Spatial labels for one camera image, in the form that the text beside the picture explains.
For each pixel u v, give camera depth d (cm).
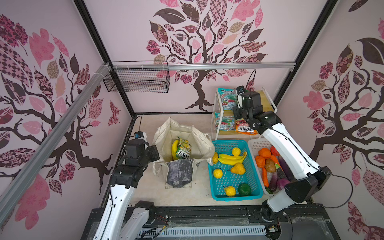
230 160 90
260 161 85
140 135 62
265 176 85
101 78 81
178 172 74
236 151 91
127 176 45
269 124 49
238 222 72
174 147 89
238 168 85
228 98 78
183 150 87
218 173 83
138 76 95
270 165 85
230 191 77
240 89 62
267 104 81
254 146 95
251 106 53
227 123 90
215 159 89
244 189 78
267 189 79
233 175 88
